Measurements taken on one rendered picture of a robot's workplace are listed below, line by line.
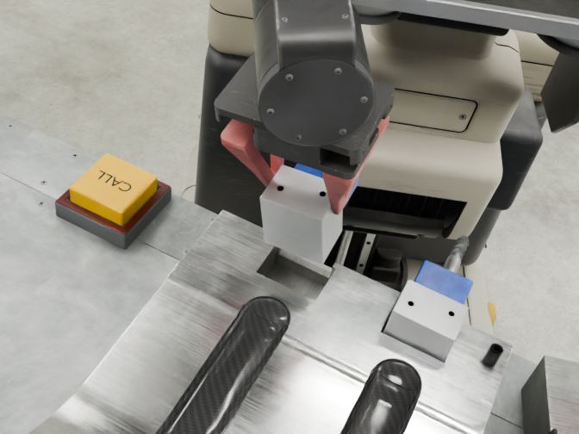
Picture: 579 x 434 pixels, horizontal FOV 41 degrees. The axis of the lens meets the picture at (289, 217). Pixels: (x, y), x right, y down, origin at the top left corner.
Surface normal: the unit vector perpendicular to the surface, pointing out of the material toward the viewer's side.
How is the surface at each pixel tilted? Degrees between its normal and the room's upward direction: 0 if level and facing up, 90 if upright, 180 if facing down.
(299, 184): 12
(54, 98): 0
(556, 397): 0
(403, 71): 31
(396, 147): 8
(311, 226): 99
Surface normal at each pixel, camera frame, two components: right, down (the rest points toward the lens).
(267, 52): -0.82, -0.32
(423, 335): -0.44, 0.61
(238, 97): -0.04, -0.63
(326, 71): 0.07, 0.77
